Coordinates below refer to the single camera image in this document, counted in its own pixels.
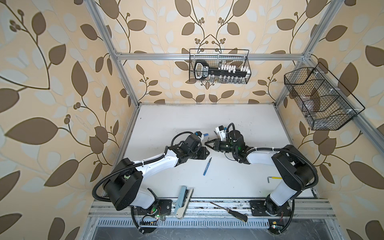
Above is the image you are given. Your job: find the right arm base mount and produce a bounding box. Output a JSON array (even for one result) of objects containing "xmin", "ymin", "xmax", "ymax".
[{"xmin": 250, "ymin": 198, "xmax": 296, "ymax": 236}]

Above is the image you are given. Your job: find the center black wire basket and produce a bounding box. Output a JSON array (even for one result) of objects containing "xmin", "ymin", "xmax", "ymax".
[{"xmin": 189, "ymin": 48, "xmax": 252, "ymax": 85}]

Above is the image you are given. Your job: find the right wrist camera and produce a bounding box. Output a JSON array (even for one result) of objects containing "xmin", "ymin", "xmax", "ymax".
[{"xmin": 215, "ymin": 126, "xmax": 227, "ymax": 141}]

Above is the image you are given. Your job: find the black handled screwdriver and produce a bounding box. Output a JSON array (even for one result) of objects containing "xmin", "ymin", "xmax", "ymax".
[{"xmin": 210, "ymin": 202, "xmax": 248, "ymax": 223}]

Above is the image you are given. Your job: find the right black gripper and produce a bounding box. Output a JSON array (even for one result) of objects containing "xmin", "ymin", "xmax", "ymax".
[{"xmin": 204, "ymin": 138, "xmax": 237, "ymax": 154}]

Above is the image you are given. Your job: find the black wire basket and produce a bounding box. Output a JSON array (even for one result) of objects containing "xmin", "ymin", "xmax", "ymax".
[
  {"xmin": 189, "ymin": 48, "xmax": 252, "ymax": 85},
  {"xmin": 284, "ymin": 63, "xmax": 366, "ymax": 131}
]

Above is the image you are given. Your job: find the yellow hex key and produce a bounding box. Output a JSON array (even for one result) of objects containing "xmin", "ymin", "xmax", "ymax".
[{"xmin": 267, "ymin": 177, "xmax": 282, "ymax": 183}]

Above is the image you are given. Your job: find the blue pen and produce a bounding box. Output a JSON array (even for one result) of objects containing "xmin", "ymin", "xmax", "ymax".
[{"xmin": 203, "ymin": 158, "xmax": 212, "ymax": 176}]

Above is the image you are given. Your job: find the right black wire basket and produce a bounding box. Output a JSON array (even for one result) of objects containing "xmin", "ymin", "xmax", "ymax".
[{"xmin": 284, "ymin": 63, "xmax": 366, "ymax": 131}]

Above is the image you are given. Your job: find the black socket tool set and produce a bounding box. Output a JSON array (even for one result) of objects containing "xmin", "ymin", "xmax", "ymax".
[{"xmin": 192, "ymin": 60, "xmax": 251, "ymax": 80}]

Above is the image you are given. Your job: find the light blue stapler tool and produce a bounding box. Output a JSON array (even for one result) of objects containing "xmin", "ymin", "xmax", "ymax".
[{"xmin": 174, "ymin": 186, "xmax": 194, "ymax": 219}]

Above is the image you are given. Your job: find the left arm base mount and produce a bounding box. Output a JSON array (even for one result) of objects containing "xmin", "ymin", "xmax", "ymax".
[{"xmin": 131, "ymin": 199, "xmax": 172, "ymax": 235}]

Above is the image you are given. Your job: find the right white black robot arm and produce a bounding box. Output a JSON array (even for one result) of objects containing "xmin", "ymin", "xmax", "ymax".
[{"xmin": 205, "ymin": 123, "xmax": 319, "ymax": 216}]

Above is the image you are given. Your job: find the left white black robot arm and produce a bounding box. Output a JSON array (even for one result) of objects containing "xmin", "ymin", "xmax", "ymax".
[{"xmin": 92, "ymin": 131, "xmax": 210, "ymax": 211}]

